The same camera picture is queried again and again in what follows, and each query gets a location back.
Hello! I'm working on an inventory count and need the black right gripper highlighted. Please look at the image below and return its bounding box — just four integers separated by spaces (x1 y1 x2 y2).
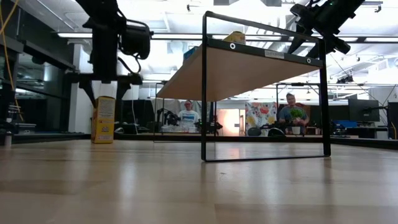
287 0 366 58

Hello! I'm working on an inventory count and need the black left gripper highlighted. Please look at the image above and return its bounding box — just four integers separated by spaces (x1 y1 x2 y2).
65 29 144 108

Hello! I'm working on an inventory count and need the yellow Corn Pops cereal box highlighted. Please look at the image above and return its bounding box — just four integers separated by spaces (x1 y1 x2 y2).
91 95 116 144
222 30 247 45

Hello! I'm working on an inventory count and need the blue Rice Krispies cereal box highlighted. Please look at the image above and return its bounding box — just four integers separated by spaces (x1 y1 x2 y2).
182 45 200 62

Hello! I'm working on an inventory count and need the long ceiling light strip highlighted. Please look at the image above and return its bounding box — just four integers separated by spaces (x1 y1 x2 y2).
337 36 398 43
57 32 203 40

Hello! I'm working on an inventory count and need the green potted plant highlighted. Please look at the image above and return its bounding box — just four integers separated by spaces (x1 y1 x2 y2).
289 108 306 136

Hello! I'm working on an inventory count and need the person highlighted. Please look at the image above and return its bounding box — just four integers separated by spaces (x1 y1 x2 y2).
178 100 201 132
278 92 311 135

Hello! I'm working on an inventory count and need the black computer monitor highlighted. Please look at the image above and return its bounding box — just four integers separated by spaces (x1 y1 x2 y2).
348 98 381 123
387 101 398 140

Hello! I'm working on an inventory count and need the blue crate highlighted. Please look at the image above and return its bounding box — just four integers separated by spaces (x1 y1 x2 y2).
331 119 358 129

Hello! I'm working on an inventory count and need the colourful floral cloth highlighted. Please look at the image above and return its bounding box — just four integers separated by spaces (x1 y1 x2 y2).
244 101 278 137

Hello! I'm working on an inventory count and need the grey plastic bin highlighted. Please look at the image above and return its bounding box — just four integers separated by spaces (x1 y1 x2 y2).
14 123 37 135

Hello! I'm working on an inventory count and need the wooden shelf with black frame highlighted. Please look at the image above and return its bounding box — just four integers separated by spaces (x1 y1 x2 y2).
154 11 331 162

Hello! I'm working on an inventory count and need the thin yellow cable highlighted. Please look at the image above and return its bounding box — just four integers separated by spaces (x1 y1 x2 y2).
0 0 24 122

